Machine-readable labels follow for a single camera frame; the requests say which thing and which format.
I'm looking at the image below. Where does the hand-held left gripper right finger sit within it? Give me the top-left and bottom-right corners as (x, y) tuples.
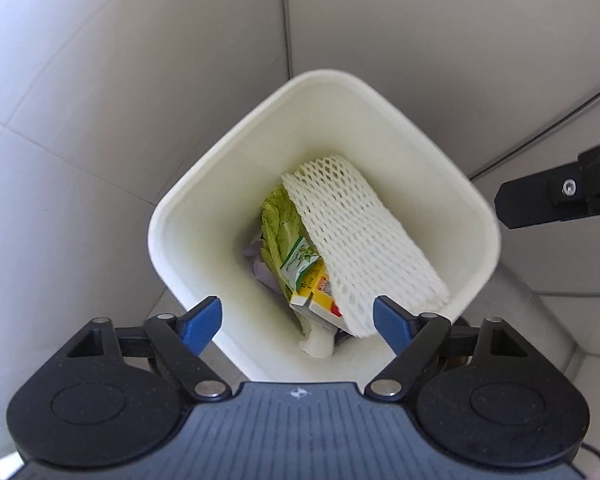
(364, 295), (537, 402)

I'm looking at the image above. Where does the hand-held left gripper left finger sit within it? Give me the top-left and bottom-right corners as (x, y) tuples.
(55, 296), (233, 403)

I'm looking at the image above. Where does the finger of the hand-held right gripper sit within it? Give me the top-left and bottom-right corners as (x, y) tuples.
(494, 119), (600, 231)

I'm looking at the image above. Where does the yellow curry box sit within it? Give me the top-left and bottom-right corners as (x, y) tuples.
(289, 258), (346, 332)

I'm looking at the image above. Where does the white tissue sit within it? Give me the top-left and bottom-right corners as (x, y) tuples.
(244, 239), (284, 292)

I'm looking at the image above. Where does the white foam net sleeve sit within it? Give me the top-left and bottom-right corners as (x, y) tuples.
(281, 155), (451, 338)

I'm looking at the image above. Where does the green seasoning sachet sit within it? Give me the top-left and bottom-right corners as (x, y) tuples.
(279, 236), (323, 292)

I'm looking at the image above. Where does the napa cabbage leaf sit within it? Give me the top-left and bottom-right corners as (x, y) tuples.
(260, 186), (337, 359)

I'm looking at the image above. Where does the white trash bin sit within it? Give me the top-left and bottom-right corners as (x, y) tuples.
(147, 70), (502, 382)

